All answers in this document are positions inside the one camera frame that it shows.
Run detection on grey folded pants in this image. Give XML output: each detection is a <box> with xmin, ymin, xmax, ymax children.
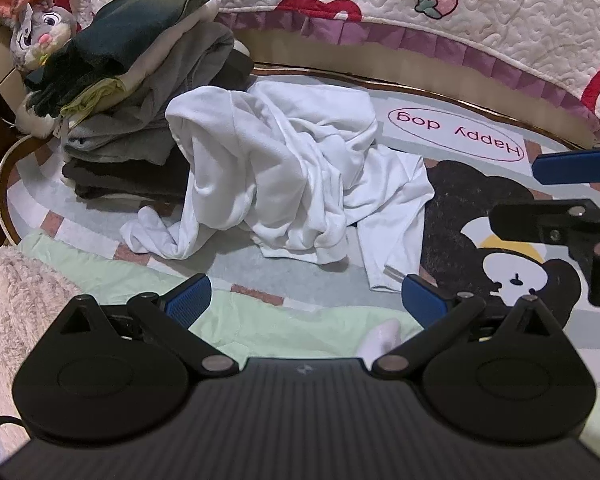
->
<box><xmin>62</xmin><ymin>22</ymin><xmax>253</xmax><ymax>166</ymax></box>

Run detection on light green blanket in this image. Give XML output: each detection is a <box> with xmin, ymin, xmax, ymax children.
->
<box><xmin>20</xmin><ymin>232</ymin><xmax>600</xmax><ymax>466</ymax></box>

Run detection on white sock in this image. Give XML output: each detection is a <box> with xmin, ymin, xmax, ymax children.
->
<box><xmin>357</xmin><ymin>317</ymin><xmax>403</xmax><ymax>361</ymax></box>

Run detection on cream folded garment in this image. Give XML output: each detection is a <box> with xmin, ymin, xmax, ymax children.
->
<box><xmin>112</xmin><ymin>0</ymin><xmax>223</xmax><ymax>93</ymax></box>

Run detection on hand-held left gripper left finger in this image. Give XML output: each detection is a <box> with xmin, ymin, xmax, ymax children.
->
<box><xmin>55</xmin><ymin>274</ymin><xmax>238</xmax><ymax>378</ymax></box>

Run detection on quilted bear print bedspread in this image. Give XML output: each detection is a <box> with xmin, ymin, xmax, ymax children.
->
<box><xmin>55</xmin><ymin>0</ymin><xmax>600</xmax><ymax>133</ymax></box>

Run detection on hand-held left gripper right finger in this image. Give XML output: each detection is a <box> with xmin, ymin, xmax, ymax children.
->
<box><xmin>372</xmin><ymin>274</ymin><xmax>556</xmax><ymax>381</ymax></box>

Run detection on pink fluffy blanket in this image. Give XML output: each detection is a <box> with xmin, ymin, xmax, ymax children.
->
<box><xmin>0</xmin><ymin>247</ymin><xmax>88</xmax><ymax>466</ymax></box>

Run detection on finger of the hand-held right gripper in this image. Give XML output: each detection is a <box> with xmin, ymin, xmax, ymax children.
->
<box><xmin>489</xmin><ymin>199</ymin><xmax>600</xmax><ymax>247</ymax></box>
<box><xmin>532</xmin><ymin>142</ymin><xmax>600</xmax><ymax>186</ymax></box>

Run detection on white long-sleeved shirt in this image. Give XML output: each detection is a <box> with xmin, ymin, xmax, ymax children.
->
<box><xmin>120</xmin><ymin>80</ymin><xmax>436</xmax><ymax>293</ymax></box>

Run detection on stack of folded clothes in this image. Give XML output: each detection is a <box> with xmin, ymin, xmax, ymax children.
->
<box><xmin>62</xmin><ymin>52</ymin><xmax>256</xmax><ymax>201</ymax></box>
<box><xmin>24</xmin><ymin>0</ymin><xmax>221</xmax><ymax>116</ymax></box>

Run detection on yellow-green folded garment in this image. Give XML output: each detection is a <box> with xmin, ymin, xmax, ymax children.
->
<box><xmin>60</xmin><ymin>77</ymin><xmax>123</xmax><ymax>118</ymax></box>

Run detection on grey plush rabbit toy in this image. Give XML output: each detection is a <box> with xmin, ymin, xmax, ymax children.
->
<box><xmin>0</xmin><ymin>0</ymin><xmax>76</xmax><ymax>137</ymax></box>

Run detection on beige bed frame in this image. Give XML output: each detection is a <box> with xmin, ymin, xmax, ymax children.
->
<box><xmin>240</xmin><ymin>27</ymin><xmax>600</xmax><ymax>148</ymax></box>

